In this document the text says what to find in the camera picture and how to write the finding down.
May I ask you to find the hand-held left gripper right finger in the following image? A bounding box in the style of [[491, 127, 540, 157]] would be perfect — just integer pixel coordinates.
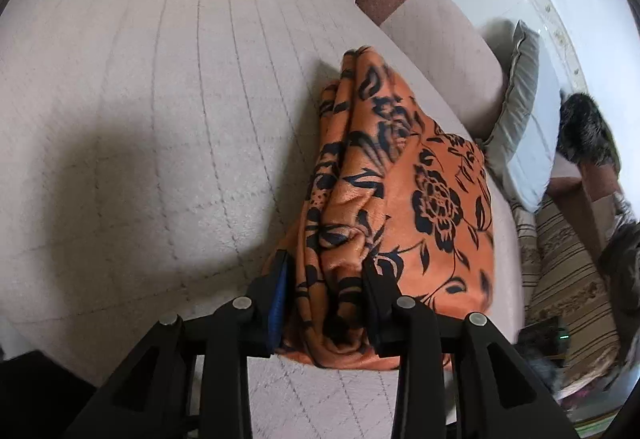
[[361, 261, 571, 439]]

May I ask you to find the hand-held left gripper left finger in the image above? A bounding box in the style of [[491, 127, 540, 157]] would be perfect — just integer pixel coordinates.
[[65, 251, 294, 439]]

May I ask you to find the orange black floral cloth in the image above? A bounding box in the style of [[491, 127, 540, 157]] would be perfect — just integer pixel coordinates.
[[265, 46, 497, 369]]

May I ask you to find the striped beige blanket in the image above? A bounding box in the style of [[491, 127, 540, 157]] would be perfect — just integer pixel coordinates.
[[510, 196, 628, 392]]

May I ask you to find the light grey cushion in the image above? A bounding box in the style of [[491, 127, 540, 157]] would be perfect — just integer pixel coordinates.
[[481, 20, 563, 214]]

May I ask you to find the grey furry cushion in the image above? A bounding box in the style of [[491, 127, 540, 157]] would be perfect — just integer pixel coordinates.
[[556, 92, 622, 167]]

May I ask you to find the beige quilted sofa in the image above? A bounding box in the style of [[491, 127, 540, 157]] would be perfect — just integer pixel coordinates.
[[0, 0, 531, 439]]

